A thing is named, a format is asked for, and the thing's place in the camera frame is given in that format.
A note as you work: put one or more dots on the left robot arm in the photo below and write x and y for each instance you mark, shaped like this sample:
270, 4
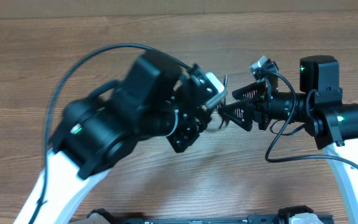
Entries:
159, 97

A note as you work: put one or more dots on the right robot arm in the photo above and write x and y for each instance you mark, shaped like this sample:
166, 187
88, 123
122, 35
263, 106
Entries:
317, 106

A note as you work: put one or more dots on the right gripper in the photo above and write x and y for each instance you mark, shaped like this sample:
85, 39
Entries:
245, 113

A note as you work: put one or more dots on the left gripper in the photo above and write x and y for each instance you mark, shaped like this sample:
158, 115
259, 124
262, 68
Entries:
192, 126

